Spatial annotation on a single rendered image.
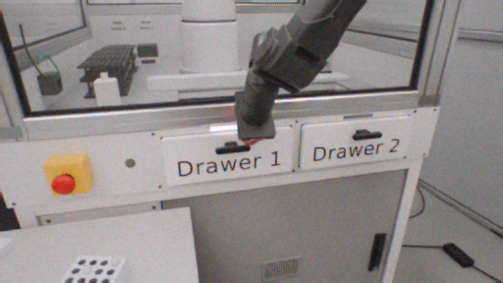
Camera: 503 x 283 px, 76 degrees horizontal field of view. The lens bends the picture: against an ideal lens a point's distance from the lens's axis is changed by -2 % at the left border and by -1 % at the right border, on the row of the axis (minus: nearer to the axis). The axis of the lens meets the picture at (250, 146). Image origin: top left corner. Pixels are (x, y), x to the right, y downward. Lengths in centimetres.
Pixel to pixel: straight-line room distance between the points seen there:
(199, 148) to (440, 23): 61
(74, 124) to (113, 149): 9
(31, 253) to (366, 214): 82
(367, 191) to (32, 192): 81
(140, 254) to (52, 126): 30
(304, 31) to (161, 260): 46
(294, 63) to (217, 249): 58
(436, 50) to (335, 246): 59
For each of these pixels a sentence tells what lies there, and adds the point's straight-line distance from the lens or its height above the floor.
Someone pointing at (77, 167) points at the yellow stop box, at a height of 90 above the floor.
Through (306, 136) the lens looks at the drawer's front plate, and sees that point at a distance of 75.
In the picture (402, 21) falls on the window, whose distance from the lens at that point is 84.
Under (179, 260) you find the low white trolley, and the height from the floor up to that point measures 76.
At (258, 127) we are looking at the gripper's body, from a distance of 59.
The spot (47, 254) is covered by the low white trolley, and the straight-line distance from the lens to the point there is 74.
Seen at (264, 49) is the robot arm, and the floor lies 113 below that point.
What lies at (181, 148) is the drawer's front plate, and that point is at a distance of 70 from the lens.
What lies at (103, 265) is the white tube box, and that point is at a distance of 61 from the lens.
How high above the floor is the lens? 119
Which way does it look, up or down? 25 degrees down
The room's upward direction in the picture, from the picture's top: straight up
